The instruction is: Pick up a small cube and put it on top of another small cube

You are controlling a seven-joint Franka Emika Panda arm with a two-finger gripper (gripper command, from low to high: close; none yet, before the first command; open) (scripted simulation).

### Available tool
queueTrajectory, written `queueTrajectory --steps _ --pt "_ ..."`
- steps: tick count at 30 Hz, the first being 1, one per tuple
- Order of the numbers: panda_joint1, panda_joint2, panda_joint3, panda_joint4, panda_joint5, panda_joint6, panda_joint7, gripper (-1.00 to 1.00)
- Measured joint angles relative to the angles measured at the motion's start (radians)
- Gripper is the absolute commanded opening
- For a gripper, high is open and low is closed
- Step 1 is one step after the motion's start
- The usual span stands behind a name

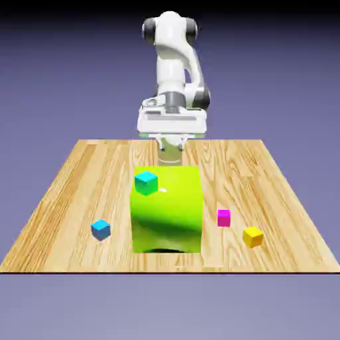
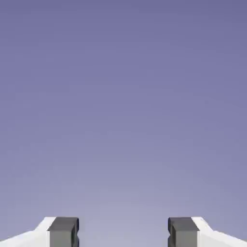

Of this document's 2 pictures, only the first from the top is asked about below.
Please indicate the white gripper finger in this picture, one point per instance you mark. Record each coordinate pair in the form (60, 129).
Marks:
(161, 144)
(182, 144)

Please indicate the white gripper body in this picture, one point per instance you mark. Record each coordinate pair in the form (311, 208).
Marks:
(171, 123)

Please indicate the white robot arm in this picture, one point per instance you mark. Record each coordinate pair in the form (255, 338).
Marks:
(170, 53)

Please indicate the small cyan cube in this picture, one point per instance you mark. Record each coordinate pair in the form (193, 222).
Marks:
(146, 183)

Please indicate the small magenta cube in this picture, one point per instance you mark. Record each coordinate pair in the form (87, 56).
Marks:
(224, 218)

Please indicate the small blue cube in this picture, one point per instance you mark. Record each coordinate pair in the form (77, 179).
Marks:
(101, 229)

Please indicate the small yellow cube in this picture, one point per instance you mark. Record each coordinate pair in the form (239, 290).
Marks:
(252, 236)

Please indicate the large lime green box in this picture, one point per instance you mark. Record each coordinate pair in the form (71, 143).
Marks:
(166, 209)

